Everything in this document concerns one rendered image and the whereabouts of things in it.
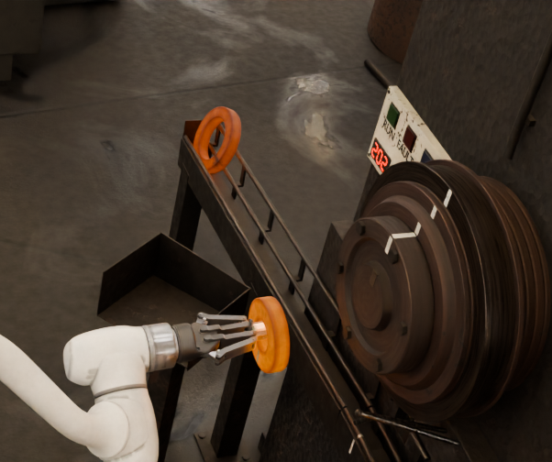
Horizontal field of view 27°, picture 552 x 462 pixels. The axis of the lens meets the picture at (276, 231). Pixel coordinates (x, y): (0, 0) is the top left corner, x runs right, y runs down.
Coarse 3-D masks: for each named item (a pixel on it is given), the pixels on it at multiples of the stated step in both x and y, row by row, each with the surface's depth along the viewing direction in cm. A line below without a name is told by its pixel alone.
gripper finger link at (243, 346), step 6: (240, 342) 225; (246, 342) 225; (252, 342) 226; (228, 348) 223; (234, 348) 223; (240, 348) 225; (246, 348) 226; (252, 348) 227; (216, 354) 222; (222, 354) 222; (228, 354) 223; (234, 354) 224; (240, 354) 226; (222, 360) 223
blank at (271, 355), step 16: (256, 304) 232; (272, 304) 228; (256, 320) 233; (272, 320) 225; (272, 336) 225; (288, 336) 225; (256, 352) 235; (272, 352) 226; (288, 352) 226; (272, 368) 228
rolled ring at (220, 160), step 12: (216, 108) 312; (228, 108) 310; (204, 120) 316; (216, 120) 313; (228, 120) 306; (204, 132) 316; (228, 132) 304; (240, 132) 305; (204, 144) 316; (228, 144) 303; (204, 156) 314; (216, 156) 306; (228, 156) 304; (216, 168) 307
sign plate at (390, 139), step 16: (400, 96) 233; (384, 112) 238; (400, 112) 232; (384, 128) 238; (400, 128) 233; (416, 128) 226; (384, 144) 239; (400, 144) 233; (416, 144) 227; (432, 144) 222; (384, 160) 239; (400, 160) 234; (416, 160) 227
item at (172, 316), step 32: (128, 256) 258; (160, 256) 270; (192, 256) 264; (128, 288) 267; (160, 288) 271; (192, 288) 269; (224, 288) 262; (128, 320) 260; (160, 320) 262; (192, 320) 263; (160, 384) 270; (160, 416) 276; (160, 448) 286
